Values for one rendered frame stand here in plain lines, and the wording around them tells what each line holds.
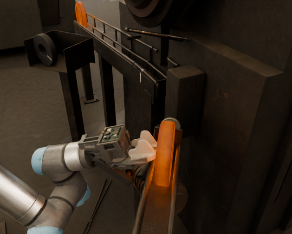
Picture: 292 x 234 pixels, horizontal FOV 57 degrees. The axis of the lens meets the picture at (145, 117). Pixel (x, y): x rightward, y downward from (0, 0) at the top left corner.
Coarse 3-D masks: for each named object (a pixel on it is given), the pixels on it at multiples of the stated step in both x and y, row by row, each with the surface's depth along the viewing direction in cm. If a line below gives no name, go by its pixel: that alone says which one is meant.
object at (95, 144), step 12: (108, 132) 65; (120, 132) 64; (84, 144) 66; (96, 144) 65; (108, 144) 63; (120, 144) 63; (84, 156) 66; (96, 156) 68; (108, 156) 64; (120, 156) 65
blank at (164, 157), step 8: (160, 128) 61; (168, 128) 61; (160, 136) 59; (168, 136) 59; (160, 144) 58; (168, 144) 58; (160, 152) 58; (168, 152) 58; (160, 160) 58; (168, 160) 58; (160, 168) 58; (168, 168) 58; (160, 176) 59; (168, 176) 59; (160, 184) 62; (168, 184) 61
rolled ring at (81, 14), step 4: (76, 4) 186; (80, 4) 181; (76, 8) 189; (80, 8) 179; (84, 8) 181; (76, 12) 192; (80, 12) 180; (84, 12) 180; (76, 16) 195; (80, 16) 194; (84, 16) 181; (80, 20) 194; (84, 20) 182; (84, 24) 184
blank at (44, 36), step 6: (36, 36) 130; (42, 36) 127; (48, 36) 129; (36, 42) 133; (42, 42) 129; (48, 42) 127; (36, 48) 135; (42, 48) 135; (48, 48) 128; (54, 48) 129; (42, 54) 135; (48, 54) 130; (54, 54) 129; (42, 60) 137; (48, 60) 133; (54, 60) 132
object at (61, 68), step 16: (48, 32) 142; (64, 32) 142; (32, 48) 136; (64, 48) 148; (80, 48) 129; (32, 64) 139; (64, 64) 136; (80, 64) 132; (64, 80) 141; (64, 96) 147; (80, 112) 155; (80, 128) 159
